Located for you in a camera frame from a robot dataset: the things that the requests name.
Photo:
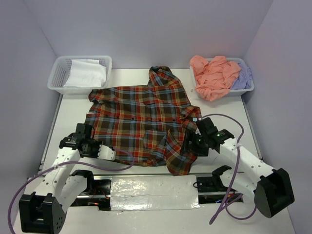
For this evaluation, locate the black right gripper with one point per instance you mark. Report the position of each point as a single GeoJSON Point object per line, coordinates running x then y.
{"type": "Point", "coordinates": [191, 135]}

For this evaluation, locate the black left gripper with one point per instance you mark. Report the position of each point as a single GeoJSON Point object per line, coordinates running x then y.
{"type": "Point", "coordinates": [95, 155]}

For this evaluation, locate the plaid flannel long sleeve shirt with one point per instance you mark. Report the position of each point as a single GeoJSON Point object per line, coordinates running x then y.
{"type": "Point", "coordinates": [146, 123]}

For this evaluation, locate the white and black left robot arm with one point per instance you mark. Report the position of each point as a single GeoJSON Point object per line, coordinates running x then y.
{"type": "Point", "coordinates": [45, 209]}

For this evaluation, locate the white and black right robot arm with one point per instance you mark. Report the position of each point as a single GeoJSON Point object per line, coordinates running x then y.
{"type": "Point", "coordinates": [250, 178]}

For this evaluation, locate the silver foil tape panel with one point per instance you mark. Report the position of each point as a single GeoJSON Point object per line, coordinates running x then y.
{"type": "Point", "coordinates": [144, 193]}

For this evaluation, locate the white plastic basket right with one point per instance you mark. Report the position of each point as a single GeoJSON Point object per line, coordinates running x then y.
{"type": "Point", "coordinates": [232, 92]}

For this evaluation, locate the white plastic basket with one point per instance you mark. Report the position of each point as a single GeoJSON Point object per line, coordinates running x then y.
{"type": "Point", "coordinates": [232, 92]}
{"type": "Point", "coordinates": [61, 69]}

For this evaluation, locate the orange crumpled shirt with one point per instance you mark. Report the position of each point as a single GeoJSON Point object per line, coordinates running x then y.
{"type": "Point", "coordinates": [214, 78]}

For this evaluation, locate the white folded cloth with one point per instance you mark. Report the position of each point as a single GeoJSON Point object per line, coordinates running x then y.
{"type": "Point", "coordinates": [86, 73]}

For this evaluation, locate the lavender crumpled shirt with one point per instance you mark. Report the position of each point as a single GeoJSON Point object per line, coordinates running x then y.
{"type": "Point", "coordinates": [244, 79]}

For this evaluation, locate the white plastic basket left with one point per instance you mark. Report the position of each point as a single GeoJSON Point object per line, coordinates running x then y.
{"type": "Point", "coordinates": [61, 69]}

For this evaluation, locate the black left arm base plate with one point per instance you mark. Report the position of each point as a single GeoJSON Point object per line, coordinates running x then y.
{"type": "Point", "coordinates": [97, 192]}

